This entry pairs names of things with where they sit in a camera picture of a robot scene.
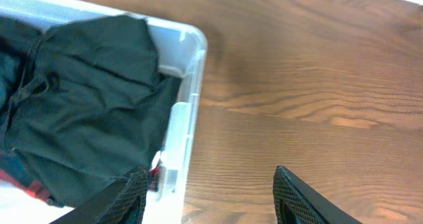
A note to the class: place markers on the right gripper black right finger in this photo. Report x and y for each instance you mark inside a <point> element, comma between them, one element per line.
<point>297,203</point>

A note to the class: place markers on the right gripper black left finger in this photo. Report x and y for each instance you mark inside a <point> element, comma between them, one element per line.
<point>122,202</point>

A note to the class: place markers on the black garment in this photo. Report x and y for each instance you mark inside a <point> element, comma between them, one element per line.
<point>90,89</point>

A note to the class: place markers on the red plaid flannel shirt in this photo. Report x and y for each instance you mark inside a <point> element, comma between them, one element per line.
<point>59,184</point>

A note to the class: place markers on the dark navy garment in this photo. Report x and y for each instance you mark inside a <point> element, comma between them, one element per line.
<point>17,39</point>

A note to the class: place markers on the clear plastic storage container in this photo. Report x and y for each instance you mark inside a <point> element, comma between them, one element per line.
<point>182,52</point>

